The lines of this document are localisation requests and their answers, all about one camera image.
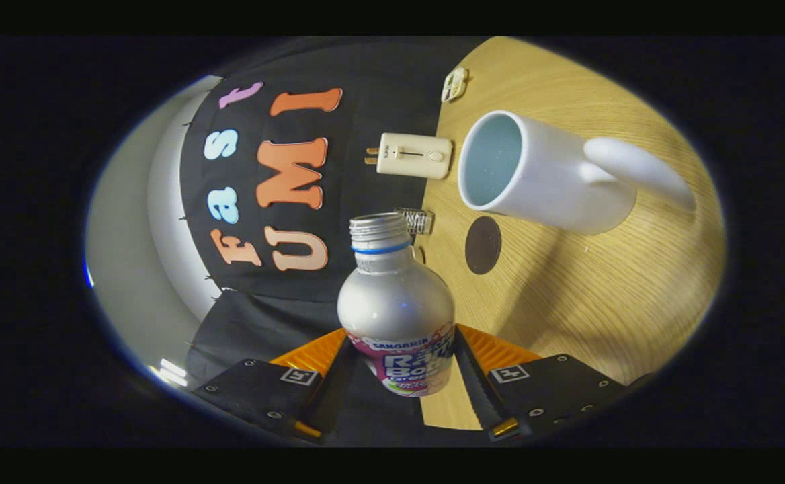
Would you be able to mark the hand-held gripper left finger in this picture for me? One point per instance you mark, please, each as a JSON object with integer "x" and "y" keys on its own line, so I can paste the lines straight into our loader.
{"x": 335, "y": 396}

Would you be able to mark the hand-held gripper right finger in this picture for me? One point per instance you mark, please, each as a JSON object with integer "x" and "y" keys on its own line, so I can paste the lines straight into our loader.
{"x": 476, "y": 390}

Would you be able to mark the silver juice bottle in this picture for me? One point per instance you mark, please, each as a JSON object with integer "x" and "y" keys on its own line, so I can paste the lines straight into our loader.
{"x": 396, "y": 302}

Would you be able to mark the dark brown round coaster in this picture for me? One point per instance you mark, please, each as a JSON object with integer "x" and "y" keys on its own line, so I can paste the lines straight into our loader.
{"x": 483, "y": 245}

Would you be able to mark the white cup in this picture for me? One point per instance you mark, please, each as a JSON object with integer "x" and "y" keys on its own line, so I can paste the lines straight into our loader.
{"x": 547, "y": 175}

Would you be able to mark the wooden table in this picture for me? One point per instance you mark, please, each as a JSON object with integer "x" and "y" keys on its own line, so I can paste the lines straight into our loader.
{"x": 601, "y": 302}

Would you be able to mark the ceiling light panel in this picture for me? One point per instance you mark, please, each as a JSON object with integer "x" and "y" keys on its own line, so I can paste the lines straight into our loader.
{"x": 172, "y": 372}

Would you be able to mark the white toaster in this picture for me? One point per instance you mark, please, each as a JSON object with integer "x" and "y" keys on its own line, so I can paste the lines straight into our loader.
{"x": 414, "y": 155}

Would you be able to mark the black backdrop cloth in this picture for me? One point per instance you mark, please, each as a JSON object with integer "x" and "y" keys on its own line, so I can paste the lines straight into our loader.
{"x": 365, "y": 101}

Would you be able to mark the white divided snack tray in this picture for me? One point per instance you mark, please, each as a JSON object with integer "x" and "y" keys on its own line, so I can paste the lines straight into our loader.
{"x": 453, "y": 84}

